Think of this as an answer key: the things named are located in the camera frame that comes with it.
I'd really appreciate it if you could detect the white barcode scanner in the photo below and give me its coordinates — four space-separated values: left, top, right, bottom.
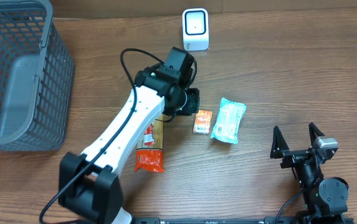
182 8 209 51

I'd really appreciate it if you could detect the grey plastic mesh basket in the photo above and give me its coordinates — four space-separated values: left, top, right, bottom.
0 0 75 151

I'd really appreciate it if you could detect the small orange snack box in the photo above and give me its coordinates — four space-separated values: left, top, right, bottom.
193 110 212 134

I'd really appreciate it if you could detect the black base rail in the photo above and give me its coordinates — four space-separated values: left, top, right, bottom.
131 216 355 224

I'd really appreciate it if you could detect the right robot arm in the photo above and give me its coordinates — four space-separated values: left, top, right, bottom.
270 123 353 223

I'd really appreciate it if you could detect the teal wet wipes pack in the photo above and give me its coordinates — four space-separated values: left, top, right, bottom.
211 98 247 144

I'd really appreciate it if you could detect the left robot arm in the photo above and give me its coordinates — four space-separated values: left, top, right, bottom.
53 47 200 223

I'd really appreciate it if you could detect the orange spaghetti packet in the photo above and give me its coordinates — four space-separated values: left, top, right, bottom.
135 114 164 173

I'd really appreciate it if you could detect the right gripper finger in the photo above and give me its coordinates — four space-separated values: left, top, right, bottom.
308 123 324 144
270 126 289 159

